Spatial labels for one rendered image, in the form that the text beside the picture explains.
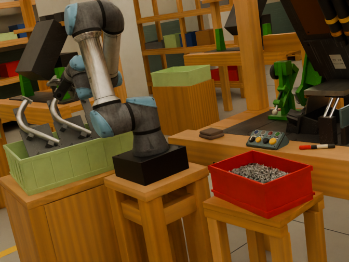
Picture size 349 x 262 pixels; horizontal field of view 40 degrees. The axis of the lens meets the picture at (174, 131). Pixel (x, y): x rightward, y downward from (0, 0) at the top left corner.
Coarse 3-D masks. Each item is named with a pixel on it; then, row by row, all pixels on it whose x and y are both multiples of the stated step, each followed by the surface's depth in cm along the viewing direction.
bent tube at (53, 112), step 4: (56, 88) 246; (52, 100) 244; (56, 100) 244; (52, 104) 243; (56, 104) 244; (52, 108) 242; (52, 112) 242; (56, 112) 243; (52, 116) 242; (56, 116) 242; (56, 120) 242; (60, 120) 242; (64, 120) 243; (68, 124) 243; (72, 124) 244; (72, 128) 245; (76, 128) 245; (80, 128) 246; (84, 128) 247; (80, 132) 246; (84, 132) 246; (88, 132) 247
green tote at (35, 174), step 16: (16, 144) 249; (80, 144) 223; (96, 144) 227; (112, 144) 231; (128, 144) 235; (16, 160) 217; (32, 160) 213; (48, 160) 217; (64, 160) 221; (80, 160) 225; (96, 160) 228; (112, 160) 232; (16, 176) 231; (32, 176) 215; (48, 176) 218; (64, 176) 222; (80, 176) 225; (32, 192) 216
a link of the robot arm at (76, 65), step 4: (76, 56) 217; (80, 56) 218; (72, 60) 216; (76, 60) 217; (80, 60) 218; (68, 64) 221; (72, 64) 216; (76, 64) 216; (80, 64) 217; (68, 68) 221; (72, 68) 218; (76, 68) 216; (80, 68) 217; (84, 68) 218; (68, 72) 223; (72, 72) 219; (76, 72) 218
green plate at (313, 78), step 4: (304, 60) 193; (308, 60) 193; (304, 64) 193; (308, 64) 193; (304, 68) 194; (308, 68) 194; (312, 68) 193; (304, 72) 194; (308, 72) 194; (312, 72) 193; (316, 72) 192; (304, 76) 195; (308, 76) 195; (312, 76) 194; (316, 76) 192; (320, 76) 191; (304, 80) 196; (308, 80) 195; (312, 80) 194; (316, 80) 193; (320, 80) 191; (304, 84) 197; (308, 84) 200; (312, 84) 195; (316, 84) 193
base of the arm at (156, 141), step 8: (160, 128) 197; (136, 136) 194; (144, 136) 192; (152, 136) 192; (160, 136) 194; (136, 144) 194; (144, 144) 192; (152, 144) 192; (160, 144) 193; (136, 152) 194; (144, 152) 192; (152, 152) 191; (160, 152) 193
